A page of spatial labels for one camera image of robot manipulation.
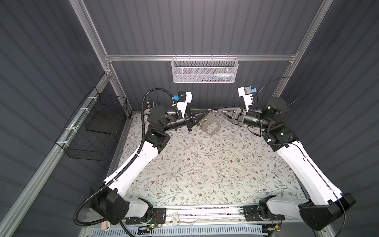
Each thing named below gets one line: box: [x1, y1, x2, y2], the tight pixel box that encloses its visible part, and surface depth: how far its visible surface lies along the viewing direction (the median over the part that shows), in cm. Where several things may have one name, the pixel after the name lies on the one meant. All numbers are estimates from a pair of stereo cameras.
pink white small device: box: [101, 220, 111, 232], surface depth 70 cm
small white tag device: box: [171, 211, 181, 227], surface depth 74 cm
